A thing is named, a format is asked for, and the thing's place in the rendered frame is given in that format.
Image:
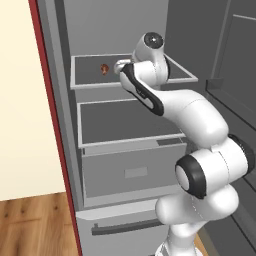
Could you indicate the grey freezer drawer front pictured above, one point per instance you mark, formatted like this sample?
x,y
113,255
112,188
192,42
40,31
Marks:
x,y
116,240

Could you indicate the grey fridge crisper drawer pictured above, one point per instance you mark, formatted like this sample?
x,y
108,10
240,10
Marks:
x,y
133,171

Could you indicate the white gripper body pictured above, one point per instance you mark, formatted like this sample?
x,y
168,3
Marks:
x,y
120,65

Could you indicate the small brown mushroom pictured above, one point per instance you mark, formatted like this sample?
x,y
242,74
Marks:
x,y
104,69

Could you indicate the dark grey door bin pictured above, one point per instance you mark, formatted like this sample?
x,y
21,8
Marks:
x,y
230,96

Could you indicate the grey open fridge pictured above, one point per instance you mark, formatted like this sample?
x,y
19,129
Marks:
x,y
60,66

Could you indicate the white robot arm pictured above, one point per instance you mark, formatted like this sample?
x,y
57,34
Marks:
x,y
200,113

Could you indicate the dark grey fridge door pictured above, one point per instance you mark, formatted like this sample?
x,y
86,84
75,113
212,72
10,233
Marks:
x,y
206,40

